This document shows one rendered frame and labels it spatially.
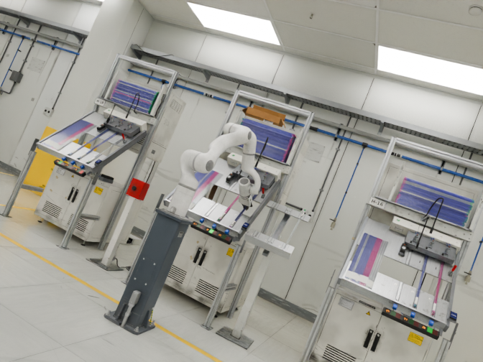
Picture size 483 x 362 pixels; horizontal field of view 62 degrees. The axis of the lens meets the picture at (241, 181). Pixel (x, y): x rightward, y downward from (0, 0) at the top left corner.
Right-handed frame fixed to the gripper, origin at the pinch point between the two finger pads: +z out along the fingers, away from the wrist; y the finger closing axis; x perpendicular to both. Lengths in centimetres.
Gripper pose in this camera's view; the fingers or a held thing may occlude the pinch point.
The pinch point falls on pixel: (246, 207)
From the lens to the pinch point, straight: 313.6
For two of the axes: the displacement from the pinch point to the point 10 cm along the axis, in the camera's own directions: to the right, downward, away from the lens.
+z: 0.5, 6.5, 7.6
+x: -4.8, 6.8, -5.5
